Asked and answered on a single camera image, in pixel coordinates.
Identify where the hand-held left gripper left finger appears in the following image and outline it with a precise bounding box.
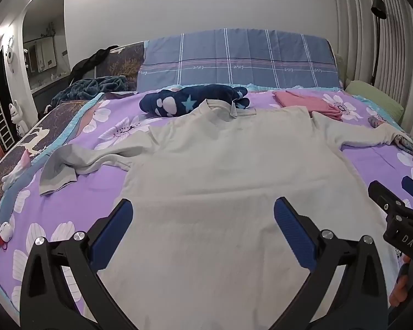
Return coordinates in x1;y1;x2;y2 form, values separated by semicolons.
19;198;138;330

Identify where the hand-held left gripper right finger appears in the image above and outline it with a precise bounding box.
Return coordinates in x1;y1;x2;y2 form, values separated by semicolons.
273;197;389;330

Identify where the beige long-sleeve shirt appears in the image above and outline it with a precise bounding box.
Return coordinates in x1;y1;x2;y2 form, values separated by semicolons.
39;99;406;330

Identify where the person's right hand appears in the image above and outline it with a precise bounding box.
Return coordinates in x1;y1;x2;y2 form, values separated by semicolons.
390;261;413;308

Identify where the floral patterned garment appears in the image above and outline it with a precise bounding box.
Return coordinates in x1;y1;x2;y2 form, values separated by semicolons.
368;116;413;161

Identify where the purple floral blanket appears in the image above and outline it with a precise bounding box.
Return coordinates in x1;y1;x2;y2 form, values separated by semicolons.
0;86;413;330

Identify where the green pillow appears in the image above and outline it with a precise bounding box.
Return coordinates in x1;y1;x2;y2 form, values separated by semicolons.
346;80;405;124

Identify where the white round case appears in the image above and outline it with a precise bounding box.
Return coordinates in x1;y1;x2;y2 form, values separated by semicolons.
0;222;13;248

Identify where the pink white small cloth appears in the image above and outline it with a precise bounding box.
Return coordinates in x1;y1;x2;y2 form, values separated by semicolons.
2;150;32;187

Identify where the pink folded garment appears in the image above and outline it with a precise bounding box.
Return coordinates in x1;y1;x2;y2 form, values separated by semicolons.
273;90;345;122

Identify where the beige curtain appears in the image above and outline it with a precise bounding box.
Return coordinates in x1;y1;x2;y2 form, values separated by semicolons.
332;0;413;138

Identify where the dark deer-print quilt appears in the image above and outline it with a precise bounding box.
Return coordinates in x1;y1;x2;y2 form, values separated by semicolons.
0;100;102;200

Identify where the white cat figurine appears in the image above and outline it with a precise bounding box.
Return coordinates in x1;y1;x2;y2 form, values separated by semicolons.
10;100;29;136

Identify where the teal fuzzy blanket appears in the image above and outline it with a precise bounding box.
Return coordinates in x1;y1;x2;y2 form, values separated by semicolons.
51;75;129;105

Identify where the white rack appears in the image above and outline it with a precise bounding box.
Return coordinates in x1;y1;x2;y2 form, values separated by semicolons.
0;105;15;152

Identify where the navy star-print garment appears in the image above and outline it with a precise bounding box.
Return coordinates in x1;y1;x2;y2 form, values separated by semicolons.
139;84;251;117

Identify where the dark branch-print pillow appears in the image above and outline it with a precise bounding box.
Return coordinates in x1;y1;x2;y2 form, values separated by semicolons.
94;41;146;92

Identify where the black garment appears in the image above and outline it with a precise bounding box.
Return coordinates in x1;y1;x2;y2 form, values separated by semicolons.
70;45;120;79

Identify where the black floor lamp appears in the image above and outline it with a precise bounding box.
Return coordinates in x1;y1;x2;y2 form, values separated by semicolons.
371;0;388;86

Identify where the blue plaid sheet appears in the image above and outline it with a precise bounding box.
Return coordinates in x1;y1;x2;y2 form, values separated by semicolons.
137;28;343;92

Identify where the wall mirror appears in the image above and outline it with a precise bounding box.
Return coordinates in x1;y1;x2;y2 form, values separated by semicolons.
23;38;57;73

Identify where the white wall clock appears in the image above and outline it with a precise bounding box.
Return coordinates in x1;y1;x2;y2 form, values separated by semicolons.
4;36;18;73

